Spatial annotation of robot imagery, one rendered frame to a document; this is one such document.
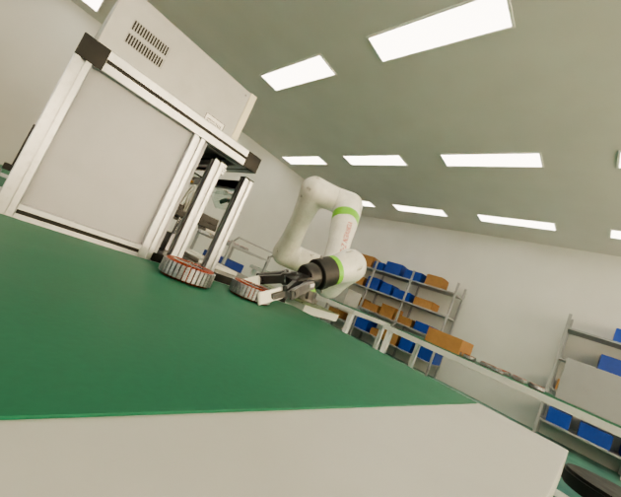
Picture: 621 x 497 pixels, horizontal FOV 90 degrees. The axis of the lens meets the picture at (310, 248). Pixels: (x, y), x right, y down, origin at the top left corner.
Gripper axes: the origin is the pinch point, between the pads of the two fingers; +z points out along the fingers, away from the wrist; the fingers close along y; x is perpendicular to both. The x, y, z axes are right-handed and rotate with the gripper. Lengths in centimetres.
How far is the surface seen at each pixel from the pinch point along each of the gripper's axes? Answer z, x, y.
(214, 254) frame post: 4.3, 7.5, 13.6
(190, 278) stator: 17.2, 9.1, -8.0
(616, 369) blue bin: -563, -253, -24
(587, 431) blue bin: -512, -339, -14
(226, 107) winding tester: -7, 49, 25
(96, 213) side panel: 29.7, 21.4, 10.8
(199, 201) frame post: 7.2, 22.4, 12.7
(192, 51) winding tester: 2, 61, 24
